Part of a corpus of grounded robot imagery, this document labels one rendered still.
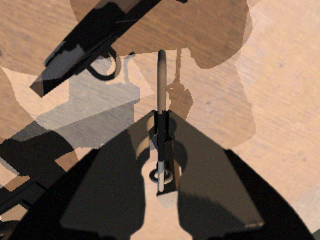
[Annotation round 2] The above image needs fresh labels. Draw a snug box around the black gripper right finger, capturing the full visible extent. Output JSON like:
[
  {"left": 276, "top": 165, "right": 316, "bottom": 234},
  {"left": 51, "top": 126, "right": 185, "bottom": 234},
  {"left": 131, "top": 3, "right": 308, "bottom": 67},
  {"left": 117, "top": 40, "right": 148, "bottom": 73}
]
[{"left": 165, "top": 110, "right": 315, "bottom": 240}]

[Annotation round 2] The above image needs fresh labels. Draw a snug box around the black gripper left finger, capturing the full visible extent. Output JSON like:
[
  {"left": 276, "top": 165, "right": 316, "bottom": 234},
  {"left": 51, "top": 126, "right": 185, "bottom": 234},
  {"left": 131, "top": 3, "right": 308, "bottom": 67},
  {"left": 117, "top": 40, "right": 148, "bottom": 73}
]
[{"left": 8, "top": 110, "right": 158, "bottom": 240}]

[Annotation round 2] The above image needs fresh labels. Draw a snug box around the brown wooden cabinet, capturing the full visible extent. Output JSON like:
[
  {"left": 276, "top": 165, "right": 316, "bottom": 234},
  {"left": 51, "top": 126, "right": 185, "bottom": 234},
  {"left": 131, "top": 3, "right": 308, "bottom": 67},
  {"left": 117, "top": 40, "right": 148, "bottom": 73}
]
[{"left": 30, "top": 0, "right": 161, "bottom": 98}]

